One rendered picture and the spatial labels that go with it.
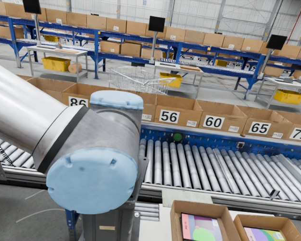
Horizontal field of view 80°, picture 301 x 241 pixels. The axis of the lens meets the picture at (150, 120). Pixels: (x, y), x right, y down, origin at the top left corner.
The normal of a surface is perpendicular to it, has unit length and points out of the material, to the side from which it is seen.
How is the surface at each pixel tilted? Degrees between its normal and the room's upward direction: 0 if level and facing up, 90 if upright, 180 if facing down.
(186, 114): 90
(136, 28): 90
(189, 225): 0
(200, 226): 0
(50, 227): 0
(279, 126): 90
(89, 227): 90
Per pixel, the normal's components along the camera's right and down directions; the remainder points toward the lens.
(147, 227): 0.13, -0.88
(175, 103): -0.04, 0.44
